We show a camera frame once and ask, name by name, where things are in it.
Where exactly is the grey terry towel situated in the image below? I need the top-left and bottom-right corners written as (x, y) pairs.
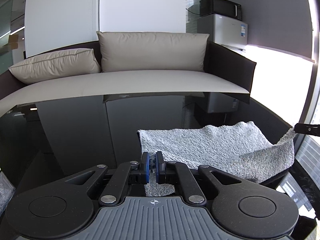
top-left (138, 121), bottom-right (296, 197)

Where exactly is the dark sofa with beige seat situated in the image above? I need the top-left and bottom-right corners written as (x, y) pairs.
top-left (1, 41), bottom-right (256, 115)

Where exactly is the large beige back cushion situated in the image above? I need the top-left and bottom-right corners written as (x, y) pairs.
top-left (97, 31), bottom-right (209, 72)

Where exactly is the silver mini fridge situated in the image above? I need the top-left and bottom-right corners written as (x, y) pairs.
top-left (197, 14), bottom-right (248, 50)

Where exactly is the small beige side cushion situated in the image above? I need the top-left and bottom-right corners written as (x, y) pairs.
top-left (9, 48), bottom-right (101, 85)

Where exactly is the black microwave oven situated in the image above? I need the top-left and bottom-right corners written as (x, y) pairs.
top-left (200, 0), bottom-right (242, 21)

